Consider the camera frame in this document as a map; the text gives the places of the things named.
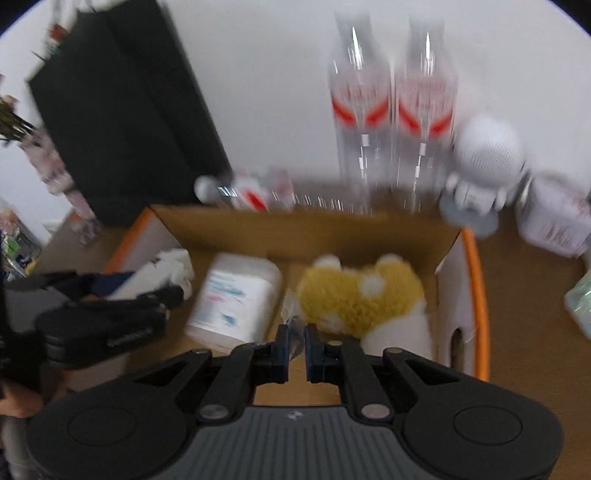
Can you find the dried flowers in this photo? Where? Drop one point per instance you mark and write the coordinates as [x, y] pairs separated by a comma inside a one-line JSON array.
[[11, 122]]

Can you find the pinkish stone vase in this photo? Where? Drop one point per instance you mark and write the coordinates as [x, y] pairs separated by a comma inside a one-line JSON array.
[[51, 166]]

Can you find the clear plastic sachet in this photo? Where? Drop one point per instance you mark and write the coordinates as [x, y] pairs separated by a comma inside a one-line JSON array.
[[292, 309]]

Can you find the black paper bag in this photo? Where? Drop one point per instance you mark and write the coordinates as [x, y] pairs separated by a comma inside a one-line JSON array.
[[129, 129]]

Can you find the orange-red cardboard box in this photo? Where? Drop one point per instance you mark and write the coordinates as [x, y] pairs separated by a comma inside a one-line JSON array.
[[369, 230]]

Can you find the clear water bottle red label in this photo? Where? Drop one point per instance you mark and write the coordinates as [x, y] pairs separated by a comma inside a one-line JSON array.
[[360, 115], [425, 115], [249, 191]]

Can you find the colourful blurred items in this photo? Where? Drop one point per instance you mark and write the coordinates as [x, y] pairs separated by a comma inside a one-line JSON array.
[[11, 244]]

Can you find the crumpled clear plastic bag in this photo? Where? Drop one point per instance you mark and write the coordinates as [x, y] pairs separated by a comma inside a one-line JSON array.
[[581, 304]]

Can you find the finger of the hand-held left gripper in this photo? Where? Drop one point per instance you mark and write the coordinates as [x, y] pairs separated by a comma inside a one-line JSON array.
[[157, 295], [69, 282]]

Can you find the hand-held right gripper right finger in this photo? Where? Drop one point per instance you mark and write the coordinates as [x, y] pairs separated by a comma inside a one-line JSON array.
[[312, 346]]

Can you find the white round speaker device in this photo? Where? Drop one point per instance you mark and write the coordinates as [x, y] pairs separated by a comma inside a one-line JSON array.
[[487, 152]]

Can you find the blue white snack packet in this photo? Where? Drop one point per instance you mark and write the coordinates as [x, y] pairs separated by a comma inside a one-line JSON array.
[[171, 267]]

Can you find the person's left forearm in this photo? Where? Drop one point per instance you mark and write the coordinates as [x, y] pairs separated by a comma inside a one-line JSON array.
[[16, 415]]

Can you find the white wipes canister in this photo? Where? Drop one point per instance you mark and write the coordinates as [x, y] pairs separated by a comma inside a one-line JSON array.
[[231, 300]]

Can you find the white rectangular tin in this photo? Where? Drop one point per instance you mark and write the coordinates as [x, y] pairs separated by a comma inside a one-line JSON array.
[[554, 217]]

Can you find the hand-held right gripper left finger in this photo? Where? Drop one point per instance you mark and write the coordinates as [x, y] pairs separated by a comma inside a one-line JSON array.
[[282, 344]]

